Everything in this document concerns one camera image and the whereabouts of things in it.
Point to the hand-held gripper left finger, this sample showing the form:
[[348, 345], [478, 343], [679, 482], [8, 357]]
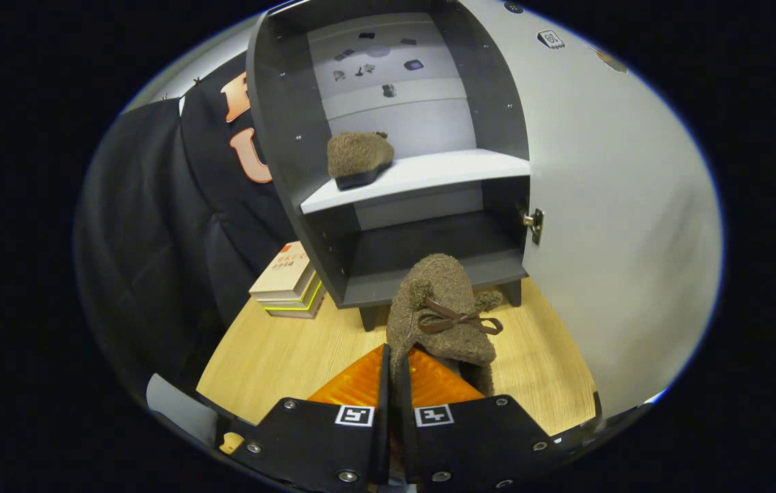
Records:
[[382, 452]]

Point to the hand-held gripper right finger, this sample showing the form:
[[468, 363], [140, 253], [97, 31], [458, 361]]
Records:
[[410, 455]]

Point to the brown fuzzy shoe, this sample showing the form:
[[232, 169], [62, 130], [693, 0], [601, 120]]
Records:
[[443, 287], [357, 154]]

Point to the dark grey shoe cabinet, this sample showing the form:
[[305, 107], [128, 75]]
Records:
[[429, 253]]

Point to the beige shoe cabinet door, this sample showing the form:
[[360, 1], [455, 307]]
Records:
[[621, 205]]

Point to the small yellow object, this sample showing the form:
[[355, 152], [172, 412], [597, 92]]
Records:
[[230, 442]]

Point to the stack of books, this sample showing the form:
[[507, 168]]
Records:
[[285, 274]]

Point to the black backdrop cloth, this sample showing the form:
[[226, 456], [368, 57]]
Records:
[[155, 239]]

